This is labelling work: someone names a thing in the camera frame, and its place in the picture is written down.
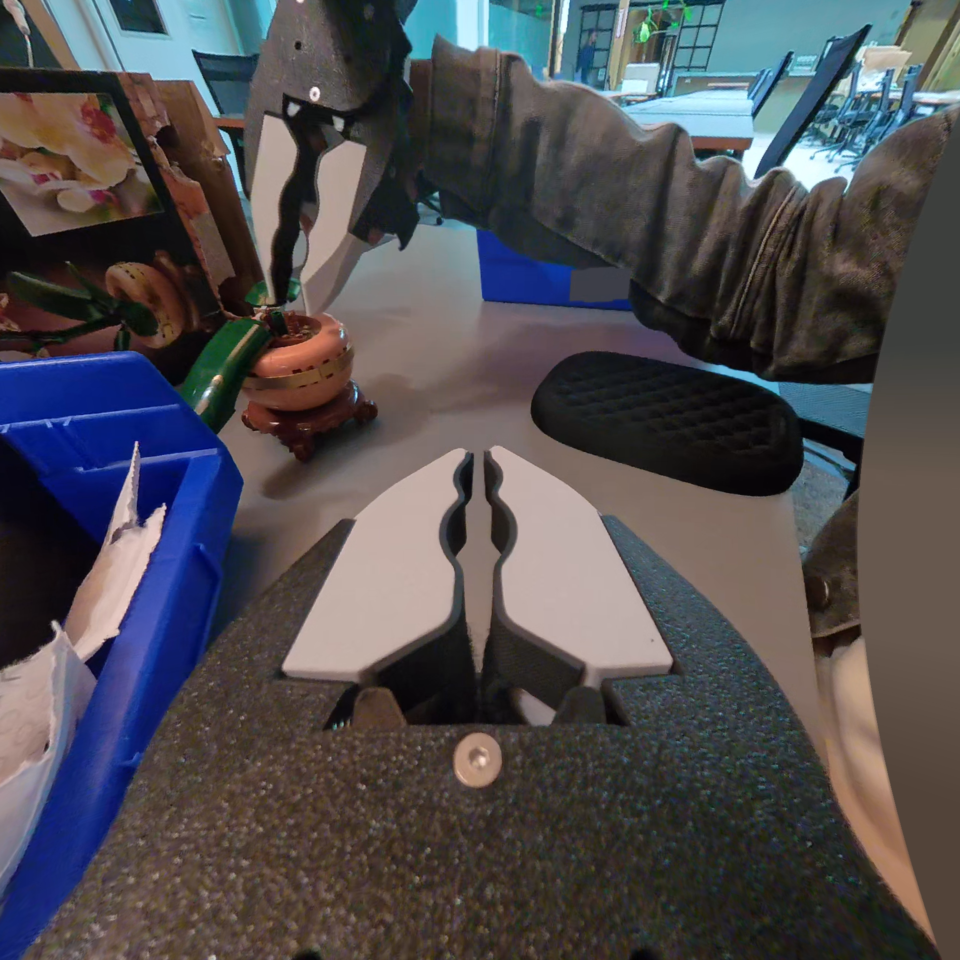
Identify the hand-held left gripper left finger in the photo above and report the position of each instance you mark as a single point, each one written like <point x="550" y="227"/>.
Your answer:
<point x="382" y="592"/>

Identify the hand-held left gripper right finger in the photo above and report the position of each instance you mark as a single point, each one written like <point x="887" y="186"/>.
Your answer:
<point x="577" y="592"/>

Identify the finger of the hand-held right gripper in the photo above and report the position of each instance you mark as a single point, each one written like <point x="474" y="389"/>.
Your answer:
<point x="268" y="187"/>
<point x="334" y="210"/>

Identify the rounded green lego leaf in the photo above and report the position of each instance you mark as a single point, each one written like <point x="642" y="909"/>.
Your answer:
<point x="262" y="295"/>

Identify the lego flower pot model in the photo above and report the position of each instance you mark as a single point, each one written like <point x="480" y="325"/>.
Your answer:
<point x="307" y="367"/>

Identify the plain white paper bag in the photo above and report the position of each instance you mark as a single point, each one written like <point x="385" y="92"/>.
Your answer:
<point x="120" y="570"/>

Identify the circle print white paper bag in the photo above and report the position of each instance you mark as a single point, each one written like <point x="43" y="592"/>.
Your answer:
<point x="37" y="712"/>

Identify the person's right forearm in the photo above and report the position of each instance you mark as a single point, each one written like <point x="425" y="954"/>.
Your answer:
<point x="637" y="195"/>

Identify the orchid print lego box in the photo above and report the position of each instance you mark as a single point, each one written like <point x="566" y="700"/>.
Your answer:
<point x="97" y="225"/>

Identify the black chair armrest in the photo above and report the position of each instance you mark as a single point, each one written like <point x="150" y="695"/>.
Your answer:
<point x="667" y="420"/>

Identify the person's grey denim jacket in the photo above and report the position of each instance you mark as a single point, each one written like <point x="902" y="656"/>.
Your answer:
<point x="836" y="577"/>

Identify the person's beige trousers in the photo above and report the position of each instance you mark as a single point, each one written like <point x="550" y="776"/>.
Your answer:
<point x="855" y="742"/>

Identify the green potted plant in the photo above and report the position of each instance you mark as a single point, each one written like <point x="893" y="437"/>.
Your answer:
<point x="664" y="19"/>

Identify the wooden edge office table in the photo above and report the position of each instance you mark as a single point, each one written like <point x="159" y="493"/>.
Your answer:
<point x="697" y="124"/>

